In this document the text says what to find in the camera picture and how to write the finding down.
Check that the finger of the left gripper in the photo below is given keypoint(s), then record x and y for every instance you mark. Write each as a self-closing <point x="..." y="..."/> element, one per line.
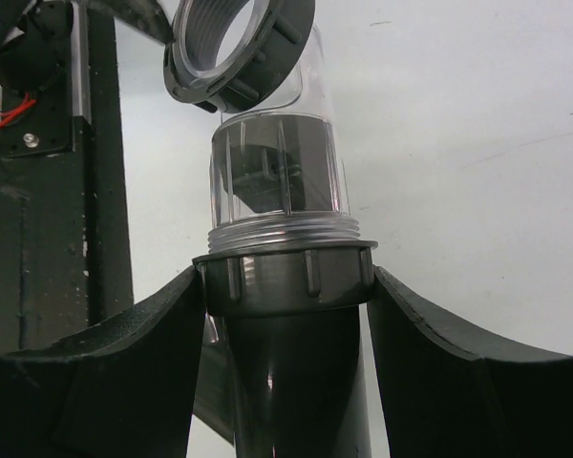
<point x="145" y="16"/>

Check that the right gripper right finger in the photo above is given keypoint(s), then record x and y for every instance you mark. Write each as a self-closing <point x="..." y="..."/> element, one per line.
<point x="450" y="388"/>

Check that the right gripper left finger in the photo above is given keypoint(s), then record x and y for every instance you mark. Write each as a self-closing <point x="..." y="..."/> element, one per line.
<point x="122" y="388"/>

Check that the grey tee pipe fitting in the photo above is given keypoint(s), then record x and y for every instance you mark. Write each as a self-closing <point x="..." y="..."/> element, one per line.
<point x="288" y="347"/>

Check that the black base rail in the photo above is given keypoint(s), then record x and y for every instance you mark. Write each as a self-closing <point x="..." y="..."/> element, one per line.
<point x="64" y="243"/>

